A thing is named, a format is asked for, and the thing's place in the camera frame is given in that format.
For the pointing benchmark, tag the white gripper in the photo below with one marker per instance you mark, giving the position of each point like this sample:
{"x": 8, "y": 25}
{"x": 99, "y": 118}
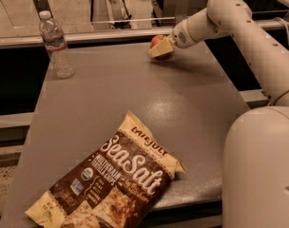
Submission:
{"x": 180, "y": 36}

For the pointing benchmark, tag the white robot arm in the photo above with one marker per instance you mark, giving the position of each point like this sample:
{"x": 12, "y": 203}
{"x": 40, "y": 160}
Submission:
{"x": 255, "y": 159}

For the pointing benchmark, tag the sea salt tortilla chips bag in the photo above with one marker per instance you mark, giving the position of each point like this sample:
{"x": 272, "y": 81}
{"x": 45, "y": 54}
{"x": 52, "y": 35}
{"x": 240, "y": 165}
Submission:
{"x": 114, "y": 187}

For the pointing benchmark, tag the red apple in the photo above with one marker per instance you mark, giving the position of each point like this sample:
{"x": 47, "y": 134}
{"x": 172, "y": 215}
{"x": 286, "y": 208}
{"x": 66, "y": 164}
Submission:
{"x": 157, "y": 43}

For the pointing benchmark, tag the clear plastic water bottle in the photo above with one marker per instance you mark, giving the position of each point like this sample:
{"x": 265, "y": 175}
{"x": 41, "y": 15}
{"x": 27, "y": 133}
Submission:
{"x": 56, "y": 45}

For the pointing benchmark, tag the metal railing with glass panel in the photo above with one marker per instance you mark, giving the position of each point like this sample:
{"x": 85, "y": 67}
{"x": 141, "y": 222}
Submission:
{"x": 114, "y": 35}

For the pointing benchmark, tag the grey metal bracket post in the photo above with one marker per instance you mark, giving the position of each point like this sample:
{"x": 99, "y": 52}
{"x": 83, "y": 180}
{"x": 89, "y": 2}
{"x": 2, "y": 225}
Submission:
{"x": 181, "y": 10}

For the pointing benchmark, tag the dark metal bracket post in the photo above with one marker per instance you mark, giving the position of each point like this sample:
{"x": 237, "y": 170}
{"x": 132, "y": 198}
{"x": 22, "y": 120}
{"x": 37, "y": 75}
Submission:
{"x": 41, "y": 5}

